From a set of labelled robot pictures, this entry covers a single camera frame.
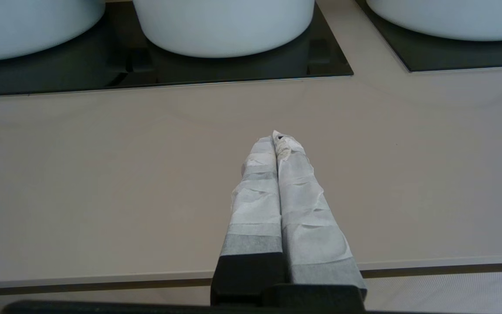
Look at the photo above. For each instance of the white pot steel interior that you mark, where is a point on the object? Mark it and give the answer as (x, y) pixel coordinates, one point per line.
(451, 17)
(225, 30)
(28, 30)

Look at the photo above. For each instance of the small black glass hob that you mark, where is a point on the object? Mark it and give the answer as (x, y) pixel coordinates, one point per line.
(451, 56)

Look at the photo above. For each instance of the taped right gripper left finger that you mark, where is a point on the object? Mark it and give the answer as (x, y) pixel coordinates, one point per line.
(255, 209)

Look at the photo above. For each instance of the large black glass hob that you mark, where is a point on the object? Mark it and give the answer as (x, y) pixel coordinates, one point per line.
(233, 69)

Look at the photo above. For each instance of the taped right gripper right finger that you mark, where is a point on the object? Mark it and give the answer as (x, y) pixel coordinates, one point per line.
(312, 226)

